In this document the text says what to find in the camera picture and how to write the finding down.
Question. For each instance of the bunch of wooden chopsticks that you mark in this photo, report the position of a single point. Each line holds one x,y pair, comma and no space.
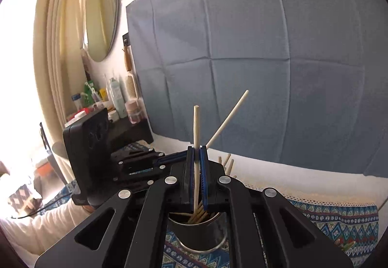
198,217

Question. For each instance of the white pump bottle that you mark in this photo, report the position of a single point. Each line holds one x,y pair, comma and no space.
122,104

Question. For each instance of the light wooden chopstick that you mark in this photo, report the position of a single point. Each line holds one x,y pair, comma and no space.
196,128
227,119

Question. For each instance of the black wall hook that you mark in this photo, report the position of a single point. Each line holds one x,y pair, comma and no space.
125,39

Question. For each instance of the hanging wooden brush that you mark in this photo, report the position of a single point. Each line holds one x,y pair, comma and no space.
128,58

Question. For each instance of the pink jar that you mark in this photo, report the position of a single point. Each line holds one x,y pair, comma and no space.
135,113

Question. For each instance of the green bottle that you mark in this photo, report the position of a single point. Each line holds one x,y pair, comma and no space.
88,95

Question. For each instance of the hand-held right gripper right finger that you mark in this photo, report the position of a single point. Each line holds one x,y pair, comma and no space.
203,177

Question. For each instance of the white spray bottle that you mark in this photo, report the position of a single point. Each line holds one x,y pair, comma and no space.
114,95

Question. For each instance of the blue-grey backdrop cloth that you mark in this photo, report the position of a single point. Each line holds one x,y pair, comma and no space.
257,58

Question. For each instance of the cream curtain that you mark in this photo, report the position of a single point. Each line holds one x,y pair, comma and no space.
57,28

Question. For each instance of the oval wall mirror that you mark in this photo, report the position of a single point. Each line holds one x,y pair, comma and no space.
101,16

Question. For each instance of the wooden paddle hairbrush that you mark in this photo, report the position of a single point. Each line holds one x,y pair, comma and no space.
131,86

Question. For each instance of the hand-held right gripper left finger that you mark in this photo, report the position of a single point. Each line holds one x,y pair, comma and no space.
191,177

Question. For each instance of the cream sheet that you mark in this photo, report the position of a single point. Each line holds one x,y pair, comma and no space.
45,234

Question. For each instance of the blue patterned tablecloth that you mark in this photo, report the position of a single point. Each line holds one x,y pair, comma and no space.
333,225

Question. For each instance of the black cylindrical utensil holder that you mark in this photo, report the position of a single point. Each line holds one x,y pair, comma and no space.
197,234

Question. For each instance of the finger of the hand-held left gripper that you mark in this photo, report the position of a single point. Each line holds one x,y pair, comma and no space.
172,157
142,172

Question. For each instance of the patterned cushion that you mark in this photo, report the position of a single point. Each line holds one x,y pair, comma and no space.
22,199

